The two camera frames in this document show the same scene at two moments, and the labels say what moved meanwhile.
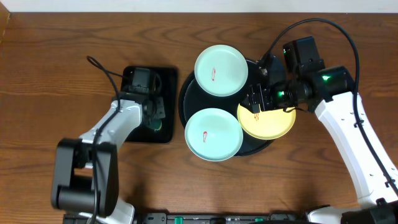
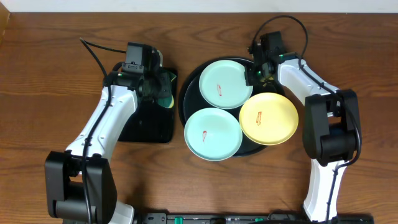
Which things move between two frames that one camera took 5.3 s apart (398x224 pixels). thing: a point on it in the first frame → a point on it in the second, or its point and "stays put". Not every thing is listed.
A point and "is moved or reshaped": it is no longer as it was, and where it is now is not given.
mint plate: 221,70 is moved or reshaped
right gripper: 263,89 → 250,80
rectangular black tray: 143,133 stays put
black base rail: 78,218 stays put
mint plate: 214,134 stays put
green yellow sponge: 156,124 → 164,96
